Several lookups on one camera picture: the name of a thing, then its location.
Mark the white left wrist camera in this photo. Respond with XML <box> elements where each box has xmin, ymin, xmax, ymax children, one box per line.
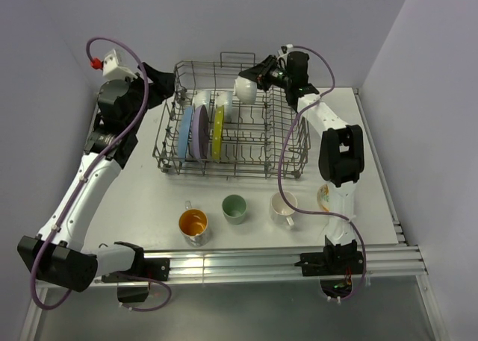
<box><xmin>90</xmin><ymin>49</ymin><xmax>137</xmax><ymax>81</ymax></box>

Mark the lilac plastic plate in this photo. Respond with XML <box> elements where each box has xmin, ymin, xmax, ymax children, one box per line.
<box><xmin>191</xmin><ymin>105</ymin><xmax>209</xmax><ymax>160</ymax></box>

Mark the blue plastic plate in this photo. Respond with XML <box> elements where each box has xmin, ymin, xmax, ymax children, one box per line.
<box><xmin>177</xmin><ymin>105</ymin><xmax>194</xmax><ymax>163</ymax></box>

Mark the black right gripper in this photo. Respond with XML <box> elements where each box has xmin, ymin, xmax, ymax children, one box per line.
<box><xmin>238</xmin><ymin>55</ymin><xmax>291</xmax><ymax>93</ymax></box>

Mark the grey wire dish rack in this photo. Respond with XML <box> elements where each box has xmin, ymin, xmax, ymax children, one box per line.
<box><xmin>153</xmin><ymin>52</ymin><xmax>310</xmax><ymax>178</ymax></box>

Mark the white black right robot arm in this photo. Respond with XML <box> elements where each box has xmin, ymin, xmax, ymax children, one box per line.
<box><xmin>235</xmin><ymin>45</ymin><xmax>366</xmax><ymax>277</ymax></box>

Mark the cream white mug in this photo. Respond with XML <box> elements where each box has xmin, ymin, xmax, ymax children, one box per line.
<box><xmin>269</xmin><ymin>191</ymin><xmax>298</xmax><ymax>230</ymax></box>

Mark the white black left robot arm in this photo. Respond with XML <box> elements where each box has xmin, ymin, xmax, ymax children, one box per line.
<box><xmin>17</xmin><ymin>63</ymin><xmax>175</xmax><ymax>292</ymax></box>

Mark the floral painted bowl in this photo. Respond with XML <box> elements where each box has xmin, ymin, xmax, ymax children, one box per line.
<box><xmin>317</xmin><ymin>184</ymin><xmax>330</xmax><ymax>212</ymax></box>

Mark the white bowl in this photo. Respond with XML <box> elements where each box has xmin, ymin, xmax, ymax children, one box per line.
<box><xmin>234</xmin><ymin>76</ymin><xmax>257</xmax><ymax>104</ymax></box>
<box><xmin>192</xmin><ymin>90</ymin><xmax>213</xmax><ymax>111</ymax></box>
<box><xmin>214</xmin><ymin>91</ymin><xmax>233</xmax><ymax>122</ymax></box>

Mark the green cup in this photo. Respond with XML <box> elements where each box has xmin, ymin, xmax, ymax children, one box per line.
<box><xmin>222</xmin><ymin>195</ymin><xmax>247</xmax><ymax>225</ymax></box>

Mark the floral mug orange inside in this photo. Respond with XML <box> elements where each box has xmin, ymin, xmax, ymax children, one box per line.
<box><xmin>179</xmin><ymin>201</ymin><xmax>209</xmax><ymax>247</ymax></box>

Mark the aluminium frame rail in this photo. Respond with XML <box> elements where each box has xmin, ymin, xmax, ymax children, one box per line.
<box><xmin>20</xmin><ymin>244</ymin><xmax>450</xmax><ymax>340</ymax></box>

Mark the green polka-dot plate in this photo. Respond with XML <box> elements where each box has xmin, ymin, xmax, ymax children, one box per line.
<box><xmin>211</xmin><ymin>106</ymin><xmax>225</xmax><ymax>161</ymax></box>

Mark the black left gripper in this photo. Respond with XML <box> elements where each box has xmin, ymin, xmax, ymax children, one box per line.
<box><xmin>122</xmin><ymin>63</ymin><xmax>175</xmax><ymax>132</ymax></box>

